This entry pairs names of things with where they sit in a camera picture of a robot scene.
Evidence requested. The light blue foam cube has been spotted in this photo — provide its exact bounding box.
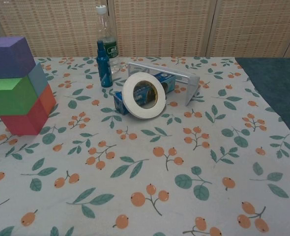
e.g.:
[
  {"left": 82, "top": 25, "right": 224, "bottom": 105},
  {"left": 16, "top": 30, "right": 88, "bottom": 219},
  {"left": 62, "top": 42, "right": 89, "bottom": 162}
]
[{"left": 28, "top": 61, "right": 49, "bottom": 97}]

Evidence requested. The red foam cube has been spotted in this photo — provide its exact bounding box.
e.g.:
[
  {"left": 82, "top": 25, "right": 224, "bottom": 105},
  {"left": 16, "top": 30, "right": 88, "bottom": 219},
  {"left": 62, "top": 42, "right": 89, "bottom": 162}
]
[{"left": 0, "top": 97, "right": 49, "bottom": 136}]

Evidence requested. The green foam cube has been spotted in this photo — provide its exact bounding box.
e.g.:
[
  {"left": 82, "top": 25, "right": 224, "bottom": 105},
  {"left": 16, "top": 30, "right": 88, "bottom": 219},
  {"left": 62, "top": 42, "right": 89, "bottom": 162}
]
[{"left": 0, "top": 76, "right": 41, "bottom": 117}]

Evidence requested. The purple foam cube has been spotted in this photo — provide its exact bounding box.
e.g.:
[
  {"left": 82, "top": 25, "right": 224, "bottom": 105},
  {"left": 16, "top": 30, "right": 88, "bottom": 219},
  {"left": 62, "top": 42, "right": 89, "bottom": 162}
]
[{"left": 0, "top": 36, "right": 36, "bottom": 80}]

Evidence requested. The white tape roll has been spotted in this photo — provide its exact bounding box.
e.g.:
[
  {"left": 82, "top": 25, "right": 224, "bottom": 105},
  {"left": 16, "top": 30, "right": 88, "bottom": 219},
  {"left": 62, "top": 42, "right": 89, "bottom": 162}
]
[{"left": 121, "top": 72, "right": 167, "bottom": 120}]

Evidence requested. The blue cardboard box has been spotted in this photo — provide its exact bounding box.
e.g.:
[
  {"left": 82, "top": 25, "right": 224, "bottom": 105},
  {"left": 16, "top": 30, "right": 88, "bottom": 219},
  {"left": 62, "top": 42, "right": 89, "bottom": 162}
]
[{"left": 113, "top": 71, "right": 176, "bottom": 116}]

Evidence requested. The floral fruit print tablecloth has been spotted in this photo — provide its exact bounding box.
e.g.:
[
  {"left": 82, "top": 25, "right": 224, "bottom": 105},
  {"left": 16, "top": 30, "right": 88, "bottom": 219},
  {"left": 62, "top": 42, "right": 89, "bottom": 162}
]
[{"left": 0, "top": 57, "right": 290, "bottom": 236}]

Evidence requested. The white mesh metal rack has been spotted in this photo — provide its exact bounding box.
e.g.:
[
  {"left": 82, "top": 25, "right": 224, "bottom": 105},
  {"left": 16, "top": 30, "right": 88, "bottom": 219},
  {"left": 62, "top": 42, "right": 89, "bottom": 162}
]
[{"left": 127, "top": 61, "right": 201, "bottom": 107}]

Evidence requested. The blue spray bottle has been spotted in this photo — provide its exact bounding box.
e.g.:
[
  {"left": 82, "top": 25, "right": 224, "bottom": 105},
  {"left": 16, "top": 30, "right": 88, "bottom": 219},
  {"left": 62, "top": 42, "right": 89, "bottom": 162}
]
[{"left": 96, "top": 40, "right": 113, "bottom": 88}]

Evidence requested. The woven bamboo folding screen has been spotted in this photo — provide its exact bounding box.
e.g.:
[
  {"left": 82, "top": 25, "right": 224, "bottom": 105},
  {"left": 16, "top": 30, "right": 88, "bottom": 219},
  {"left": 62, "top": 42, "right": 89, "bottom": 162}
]
[{"left": 0, "top": 0, "right": 290, "bottom": 59}]

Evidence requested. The clear plastic water bottle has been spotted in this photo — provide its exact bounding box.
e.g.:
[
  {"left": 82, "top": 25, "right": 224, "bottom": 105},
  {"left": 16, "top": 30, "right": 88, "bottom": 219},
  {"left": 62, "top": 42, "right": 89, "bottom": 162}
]
[{"left": 95, "top": 5, "right": 121, "bottom": 75}]

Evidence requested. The orange foam cube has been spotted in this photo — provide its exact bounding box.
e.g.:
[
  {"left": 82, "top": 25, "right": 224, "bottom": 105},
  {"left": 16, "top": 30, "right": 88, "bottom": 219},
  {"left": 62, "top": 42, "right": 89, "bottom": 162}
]
[{"left": 39, "top": 86, "right": 57, "bottom": 117}]

